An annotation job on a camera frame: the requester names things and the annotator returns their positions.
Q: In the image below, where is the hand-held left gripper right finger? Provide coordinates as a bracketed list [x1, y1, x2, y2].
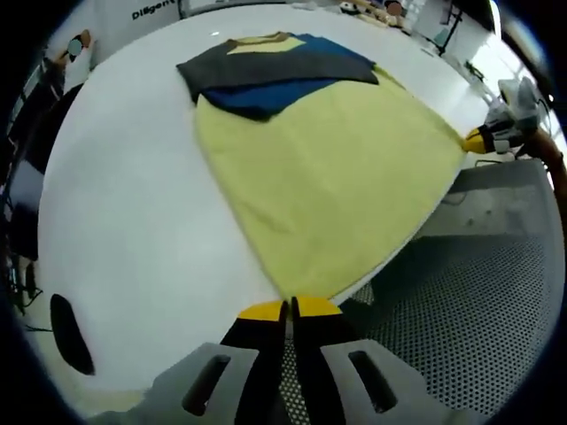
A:
[290, 295, 445, 425]

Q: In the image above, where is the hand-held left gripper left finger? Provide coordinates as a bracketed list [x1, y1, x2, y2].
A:
[150, 299, 290, 425]

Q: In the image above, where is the yellow blue grey garment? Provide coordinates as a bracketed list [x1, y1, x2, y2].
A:
[175, 30, 470, 306]

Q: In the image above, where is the black tripod stand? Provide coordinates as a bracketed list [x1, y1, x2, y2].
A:
[437, 0, 467, 57]

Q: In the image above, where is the black chair armrest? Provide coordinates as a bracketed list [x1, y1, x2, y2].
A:
[49, 292, 97, 376]

